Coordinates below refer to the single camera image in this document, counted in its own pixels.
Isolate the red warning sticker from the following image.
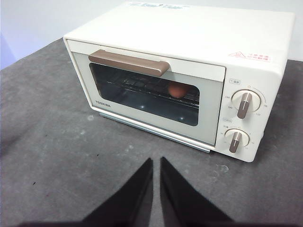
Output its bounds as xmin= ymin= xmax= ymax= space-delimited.
xmin=228 ymin=51 xmax=273 ymax=62

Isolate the cream brown oven knob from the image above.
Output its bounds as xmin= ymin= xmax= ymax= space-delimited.
xmin=224 ymin=127 xmax=251 ymax=154
xmin=231 ymin=89 xmax=266 ymax=119

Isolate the metal wire oven rack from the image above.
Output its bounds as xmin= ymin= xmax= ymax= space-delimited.
xmin=106 ymin=73 xmax=201 ymax=105

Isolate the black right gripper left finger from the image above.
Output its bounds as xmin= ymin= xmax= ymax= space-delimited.
xmin=80 ymin=157 xmax=154 ymax=223

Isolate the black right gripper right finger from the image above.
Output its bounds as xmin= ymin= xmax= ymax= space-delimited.
xmin=160 ymin=157 xmax=235 ymax=223

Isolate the cream Toshiba toaster oven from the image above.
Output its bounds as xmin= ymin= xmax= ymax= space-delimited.
xmin=63 ymin=0 xmax=296 ymax=164

